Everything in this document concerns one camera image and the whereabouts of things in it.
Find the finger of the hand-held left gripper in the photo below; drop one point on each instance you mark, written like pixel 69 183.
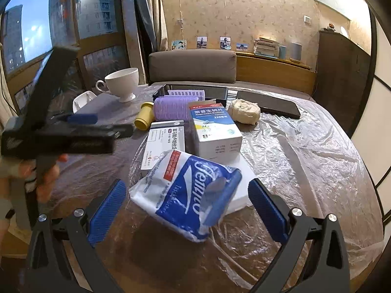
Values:
pixel 82 118
pixel 91 137

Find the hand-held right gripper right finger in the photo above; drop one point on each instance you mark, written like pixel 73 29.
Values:
pixel 268 216

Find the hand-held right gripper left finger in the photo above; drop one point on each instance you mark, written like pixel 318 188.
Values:
pixel 107 213

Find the plain white box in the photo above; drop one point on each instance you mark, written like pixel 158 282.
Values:
pixel 244 189

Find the grey label medicine box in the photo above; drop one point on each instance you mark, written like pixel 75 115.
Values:
pixel 162 146

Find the blue white tissue packet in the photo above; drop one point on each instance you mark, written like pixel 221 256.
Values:
pixel 177 195

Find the large purple hair roller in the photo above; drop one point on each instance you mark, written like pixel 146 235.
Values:
pixel 171 108

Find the person's left hand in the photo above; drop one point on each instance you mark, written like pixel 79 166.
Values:
pixel 47 186

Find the white plastic object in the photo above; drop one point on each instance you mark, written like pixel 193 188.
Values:
pixel 82 99

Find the white footed cup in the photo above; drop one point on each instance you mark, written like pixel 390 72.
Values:
pixel 122 82

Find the yellow plastic tube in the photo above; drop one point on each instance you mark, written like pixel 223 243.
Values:
pixel 143 117

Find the aluminium foil sheet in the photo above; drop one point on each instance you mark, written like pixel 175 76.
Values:
pixel 305 164

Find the blue label medicine box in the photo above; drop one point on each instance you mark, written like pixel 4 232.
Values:
pixel 213 134

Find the small purple hair roller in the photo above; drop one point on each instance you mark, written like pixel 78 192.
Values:
pixel 186 93

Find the beige sponge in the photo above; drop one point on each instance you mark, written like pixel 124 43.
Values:
pixel 244 111

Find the beige curtain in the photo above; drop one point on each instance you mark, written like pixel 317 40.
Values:
pixel 155 21

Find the black tray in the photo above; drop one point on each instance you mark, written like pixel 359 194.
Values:
pixel 215 93

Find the wooden ledge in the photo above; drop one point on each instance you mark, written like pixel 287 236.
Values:
pixel 268 70

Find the wooden cabinet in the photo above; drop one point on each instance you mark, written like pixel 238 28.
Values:
pixel 342 76

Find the round paper screen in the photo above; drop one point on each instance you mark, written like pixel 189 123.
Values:
pixel 380 97

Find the teal cup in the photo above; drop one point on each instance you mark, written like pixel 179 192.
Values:
pixel 283 52

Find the stack of books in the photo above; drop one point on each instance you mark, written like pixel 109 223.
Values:
pixel 266 47

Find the small ornament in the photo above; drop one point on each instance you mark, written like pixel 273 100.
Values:
pixel 330 27

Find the wooden frame window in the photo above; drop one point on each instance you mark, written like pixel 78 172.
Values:
pixel 36 21

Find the small wall photo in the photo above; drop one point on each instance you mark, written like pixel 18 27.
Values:
pixel 179 45
pixel 202 42
pixel 225 42

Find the wide landscape wall photo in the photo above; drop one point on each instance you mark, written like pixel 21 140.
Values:
pixel 242 47

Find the white wall switch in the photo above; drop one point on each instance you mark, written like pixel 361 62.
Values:
pixel 307 19

